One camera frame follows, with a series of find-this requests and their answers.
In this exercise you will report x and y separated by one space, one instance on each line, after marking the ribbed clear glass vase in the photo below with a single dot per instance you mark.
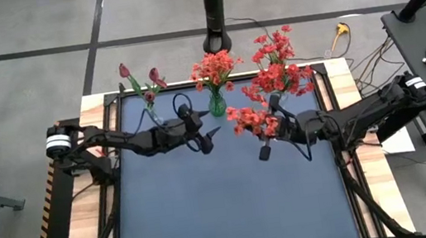
283 102

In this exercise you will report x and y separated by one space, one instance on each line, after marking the yellow power plug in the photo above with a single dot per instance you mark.
342 28

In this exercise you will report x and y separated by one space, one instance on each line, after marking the blue table mat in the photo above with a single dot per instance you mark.
231 216

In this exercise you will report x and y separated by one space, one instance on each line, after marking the black camera stand pole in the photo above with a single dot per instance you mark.
214 2

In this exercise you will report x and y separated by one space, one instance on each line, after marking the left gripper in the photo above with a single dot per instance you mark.
189 130

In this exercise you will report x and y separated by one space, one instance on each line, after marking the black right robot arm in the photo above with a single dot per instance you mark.
363 116

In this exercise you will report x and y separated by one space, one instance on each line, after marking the slim clear glass vase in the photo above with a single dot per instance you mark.
157 120

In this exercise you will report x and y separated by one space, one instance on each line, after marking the dark red artificial tulip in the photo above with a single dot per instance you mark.
154 74
149 96
124 70

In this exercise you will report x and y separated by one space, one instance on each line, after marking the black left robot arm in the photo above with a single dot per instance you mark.
132 140

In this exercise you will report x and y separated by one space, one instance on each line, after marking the white paper sheet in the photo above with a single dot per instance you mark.
402 144

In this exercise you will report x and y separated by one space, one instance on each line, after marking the black desk support beam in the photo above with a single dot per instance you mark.
406 125

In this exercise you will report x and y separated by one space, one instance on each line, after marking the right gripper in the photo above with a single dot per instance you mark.
306 128

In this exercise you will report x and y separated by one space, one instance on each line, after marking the black aluminium table frame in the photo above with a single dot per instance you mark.
183 85

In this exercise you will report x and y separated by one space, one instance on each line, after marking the green glass vase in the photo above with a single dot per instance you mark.
217 106

